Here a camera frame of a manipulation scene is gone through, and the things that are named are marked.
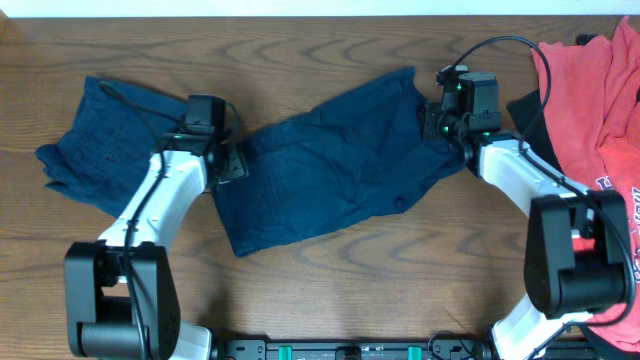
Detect navy blue shorts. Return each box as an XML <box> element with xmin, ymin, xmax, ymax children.
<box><xmin>212</xmin><ymin>67</ymin><xmax>463</xmax><ymax>257</ymax></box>
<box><xmin>35</xmin><ymin>76</ymin><xmax>186</xmax><ymax>217</ymax></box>

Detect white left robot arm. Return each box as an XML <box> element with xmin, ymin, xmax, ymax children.
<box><xmin>64</xmin><ymin>133</ymin><xmax>248</xmax><ymax>359</ymax></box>

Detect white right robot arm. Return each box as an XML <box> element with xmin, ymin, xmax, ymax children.
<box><xmin>419</xmin><ymin>103</ymin><xmax>636</xmax><ymax>359</ymax></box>

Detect black garment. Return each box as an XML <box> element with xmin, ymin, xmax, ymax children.
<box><xmin>507</xmin><ymin>36</ymin><xmax>611</xmax><ymax>183</ymax></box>

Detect folded navy blue shorts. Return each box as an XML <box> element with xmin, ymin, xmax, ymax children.
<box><xmin>35</xmin><ymin>76</ymin><xmax>186</xmax><ymax>217</ymax></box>

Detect red t-shirt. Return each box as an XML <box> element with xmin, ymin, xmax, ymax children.
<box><xmin>530</xmin><ymin>15</ymin><xmax>640</xmax><ymax>353</ymax></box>

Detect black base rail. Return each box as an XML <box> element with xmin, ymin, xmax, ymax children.
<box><xmin>208</xmin><ymin>332</ymin><xmax>499</xmax><ymax>360</ymax></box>

